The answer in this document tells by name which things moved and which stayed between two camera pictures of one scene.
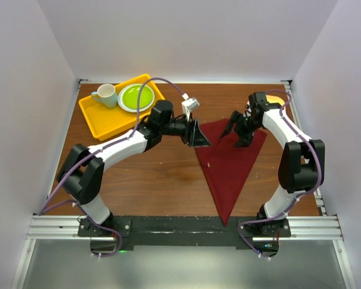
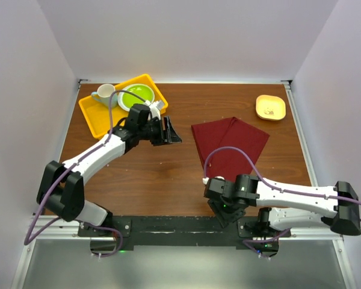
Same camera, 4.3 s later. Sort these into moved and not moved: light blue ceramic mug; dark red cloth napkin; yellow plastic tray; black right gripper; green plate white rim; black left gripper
Moved: black right gripper; black left gripper
Not moved: green plate white rim; yellow plastic tray; light blue ceramic mug; dark red cloth napkin
